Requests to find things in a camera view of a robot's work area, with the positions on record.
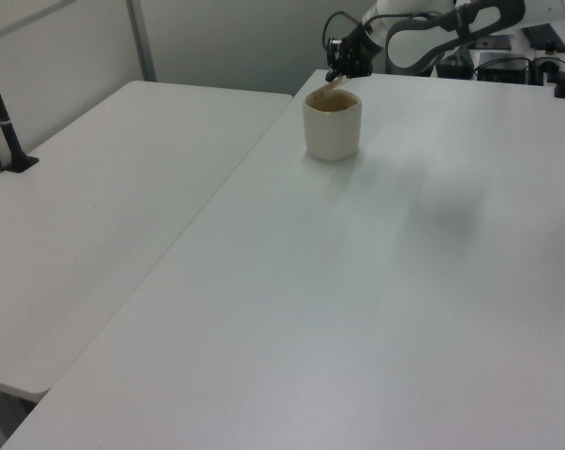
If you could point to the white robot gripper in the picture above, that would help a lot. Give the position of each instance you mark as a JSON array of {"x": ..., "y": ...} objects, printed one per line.
[{"x": 368, "y": 40}]

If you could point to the wooden stick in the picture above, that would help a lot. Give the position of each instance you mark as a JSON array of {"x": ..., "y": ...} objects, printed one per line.
[{"x": 333, "y": 86}]

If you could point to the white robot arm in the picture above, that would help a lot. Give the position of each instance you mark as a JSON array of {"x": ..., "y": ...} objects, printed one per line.
[{"x": 406, "y": 44}]

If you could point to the cream desktop trash bin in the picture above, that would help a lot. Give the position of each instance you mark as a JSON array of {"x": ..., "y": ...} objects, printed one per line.
[{"x": 331, "y": 131}]

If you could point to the dark flat panel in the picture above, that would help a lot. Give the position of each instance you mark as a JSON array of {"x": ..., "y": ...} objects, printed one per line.
[{"x": 493, "y": 43}]

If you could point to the black electronics box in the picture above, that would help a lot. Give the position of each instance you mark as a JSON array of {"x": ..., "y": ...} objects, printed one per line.
[{"x": 502, "y": 68}]

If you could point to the white side table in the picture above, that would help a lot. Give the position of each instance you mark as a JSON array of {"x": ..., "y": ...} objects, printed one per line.
[{"x": 99, "y": 211}]

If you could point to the grey metal partition post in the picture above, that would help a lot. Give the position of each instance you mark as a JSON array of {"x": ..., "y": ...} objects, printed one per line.
[{"x": 141, "y": 42}]

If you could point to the black camera stand with tie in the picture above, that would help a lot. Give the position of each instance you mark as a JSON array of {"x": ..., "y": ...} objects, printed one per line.
[{"x": 10, "y": 140}]

